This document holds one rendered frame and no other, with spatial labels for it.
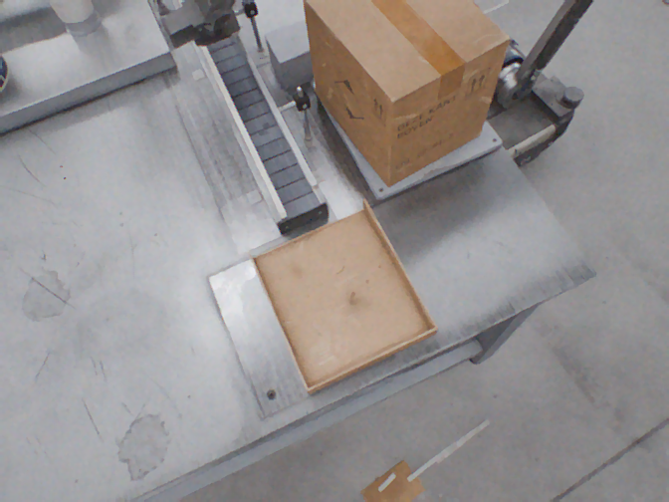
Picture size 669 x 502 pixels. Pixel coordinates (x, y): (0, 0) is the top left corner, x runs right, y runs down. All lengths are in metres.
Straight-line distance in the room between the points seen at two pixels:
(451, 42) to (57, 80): 0.93
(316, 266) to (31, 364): 0.58
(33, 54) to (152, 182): 0.48
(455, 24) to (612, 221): 1.36
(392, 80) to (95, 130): 0.76
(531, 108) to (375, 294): 1.24
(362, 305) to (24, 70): 1.00
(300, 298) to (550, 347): 1.12
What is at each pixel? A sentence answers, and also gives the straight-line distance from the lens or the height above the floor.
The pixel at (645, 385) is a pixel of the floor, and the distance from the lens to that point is 2.02.
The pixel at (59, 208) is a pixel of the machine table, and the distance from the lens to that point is 1.29.
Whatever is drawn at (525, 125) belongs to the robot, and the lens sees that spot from 2.02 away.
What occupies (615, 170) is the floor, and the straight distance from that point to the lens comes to 2.32.
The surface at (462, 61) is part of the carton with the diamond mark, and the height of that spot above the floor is 1.12.
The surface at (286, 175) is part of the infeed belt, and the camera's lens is 1.09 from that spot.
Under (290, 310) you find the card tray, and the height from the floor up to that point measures 0.83.
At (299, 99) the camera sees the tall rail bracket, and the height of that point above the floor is 0.97.
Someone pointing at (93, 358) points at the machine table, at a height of 0.83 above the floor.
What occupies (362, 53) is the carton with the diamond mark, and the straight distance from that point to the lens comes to 0.94.
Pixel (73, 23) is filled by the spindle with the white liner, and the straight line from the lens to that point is 1.51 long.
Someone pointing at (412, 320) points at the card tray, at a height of 0.83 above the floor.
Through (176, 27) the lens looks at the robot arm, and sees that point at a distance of 1.09.
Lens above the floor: 1.79
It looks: 66 degrees down
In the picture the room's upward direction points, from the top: 9 degrees counter-clockwise
